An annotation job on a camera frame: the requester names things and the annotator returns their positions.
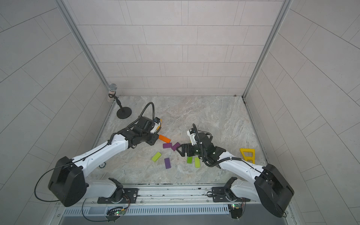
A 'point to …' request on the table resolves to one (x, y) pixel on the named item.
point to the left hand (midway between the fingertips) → (158, 134)
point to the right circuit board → (236, 211)
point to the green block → (189, 160)
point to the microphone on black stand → (123, 112)
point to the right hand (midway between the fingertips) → (182, 149)
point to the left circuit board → (114, 213)
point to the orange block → (164, 138)
